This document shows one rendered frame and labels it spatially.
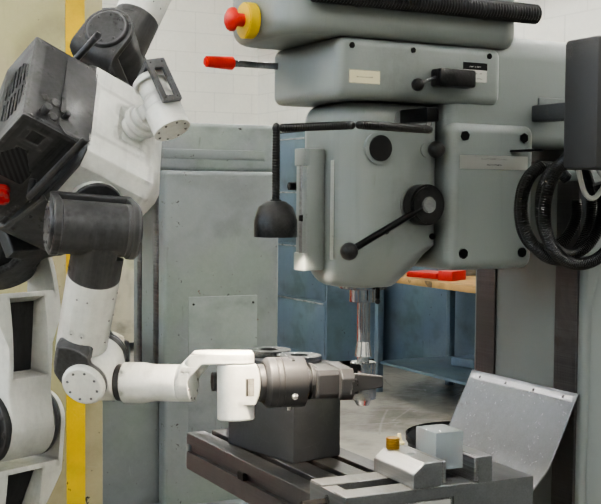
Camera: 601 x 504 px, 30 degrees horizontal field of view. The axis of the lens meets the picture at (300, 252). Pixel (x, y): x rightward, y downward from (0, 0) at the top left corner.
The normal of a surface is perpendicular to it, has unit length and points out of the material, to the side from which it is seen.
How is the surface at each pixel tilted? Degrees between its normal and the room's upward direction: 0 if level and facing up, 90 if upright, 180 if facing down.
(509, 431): 63
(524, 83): 90
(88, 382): 113
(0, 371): 90
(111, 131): 57
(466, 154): 90
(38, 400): 80
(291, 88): 90
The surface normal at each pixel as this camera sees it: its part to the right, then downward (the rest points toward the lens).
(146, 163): 0.66, -0.51
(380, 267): 0.42, 0.50
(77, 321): -0.19, 0.43
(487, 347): -0.88, 0.02
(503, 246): 0.47, 0.05
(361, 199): 0.00, 0.05
